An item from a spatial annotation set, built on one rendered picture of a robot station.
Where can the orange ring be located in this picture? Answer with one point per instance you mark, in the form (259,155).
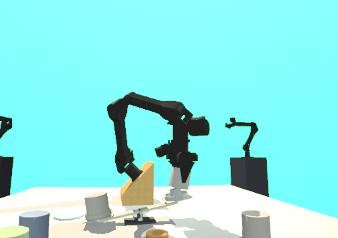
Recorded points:
(157,233)

